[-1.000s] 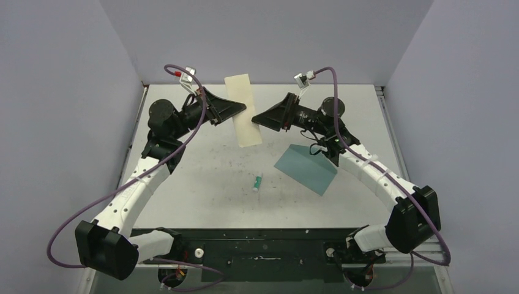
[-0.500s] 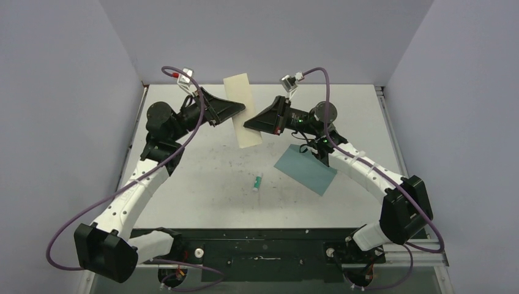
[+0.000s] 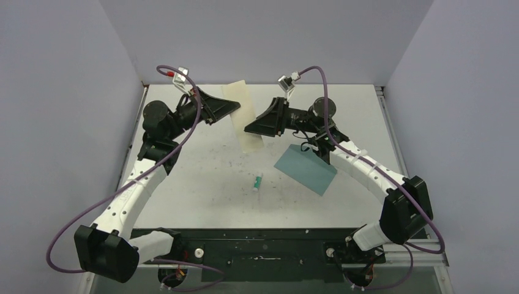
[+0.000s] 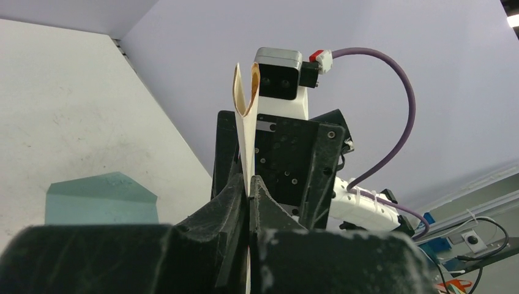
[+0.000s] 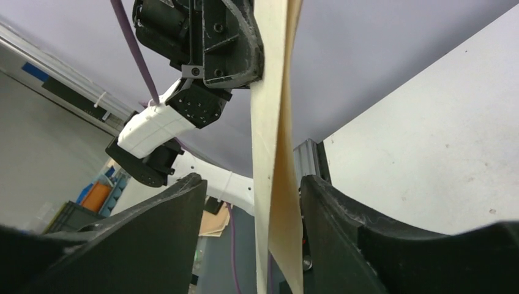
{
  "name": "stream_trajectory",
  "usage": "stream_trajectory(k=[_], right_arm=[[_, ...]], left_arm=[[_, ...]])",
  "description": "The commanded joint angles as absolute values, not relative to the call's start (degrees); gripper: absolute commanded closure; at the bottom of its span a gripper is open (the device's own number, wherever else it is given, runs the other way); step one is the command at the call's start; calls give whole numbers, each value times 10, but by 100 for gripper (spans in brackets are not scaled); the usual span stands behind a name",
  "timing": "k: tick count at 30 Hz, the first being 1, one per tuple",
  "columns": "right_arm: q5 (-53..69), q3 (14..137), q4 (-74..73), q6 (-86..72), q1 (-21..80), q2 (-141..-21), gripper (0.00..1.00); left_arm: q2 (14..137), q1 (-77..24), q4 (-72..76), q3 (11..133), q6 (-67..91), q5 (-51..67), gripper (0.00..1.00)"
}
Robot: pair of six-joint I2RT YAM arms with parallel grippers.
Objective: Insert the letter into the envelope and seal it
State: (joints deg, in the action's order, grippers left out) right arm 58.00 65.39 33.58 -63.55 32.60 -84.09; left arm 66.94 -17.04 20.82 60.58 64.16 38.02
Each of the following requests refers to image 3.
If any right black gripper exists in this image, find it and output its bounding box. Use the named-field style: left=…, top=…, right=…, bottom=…
left=244, top=98, right=319, bottom=138

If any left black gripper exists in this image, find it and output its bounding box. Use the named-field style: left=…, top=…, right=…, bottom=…
left=166, top=87, right=240, bottom=141

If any tan paper letter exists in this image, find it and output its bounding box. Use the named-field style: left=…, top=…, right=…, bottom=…
left=222, top=80, right=264, bottom=154

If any teal envelope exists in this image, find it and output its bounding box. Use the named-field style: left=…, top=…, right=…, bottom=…
left=274, top=144, right=337, bottom=196

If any green white glue stick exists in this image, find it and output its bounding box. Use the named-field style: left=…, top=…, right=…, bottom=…
left=252, top=172, right=263, bottom=192

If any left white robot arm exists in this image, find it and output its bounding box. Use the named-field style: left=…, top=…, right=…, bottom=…
left=74, top=89, right=241, bottom=283

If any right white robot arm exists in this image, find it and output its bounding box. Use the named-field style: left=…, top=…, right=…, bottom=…
left=244, top=97, right=433, bottom=262

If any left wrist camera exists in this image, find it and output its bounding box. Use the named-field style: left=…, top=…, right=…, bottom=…
left=172, top=67, right=189, bottom=94

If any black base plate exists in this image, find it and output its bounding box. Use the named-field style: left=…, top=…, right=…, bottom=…
left=159, top=228, right=386, bottom=282

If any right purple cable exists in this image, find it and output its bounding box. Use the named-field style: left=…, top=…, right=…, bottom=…
left=297, top=66, right=446, bottom=255

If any purple cable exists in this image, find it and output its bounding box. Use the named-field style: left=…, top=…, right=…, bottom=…
left=297, top=66, right=446, bottom=255
left=45, top=64, right=226, bottom=292

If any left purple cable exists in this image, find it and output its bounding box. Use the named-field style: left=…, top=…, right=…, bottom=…
left=45, top=64, right=226, bottom=292

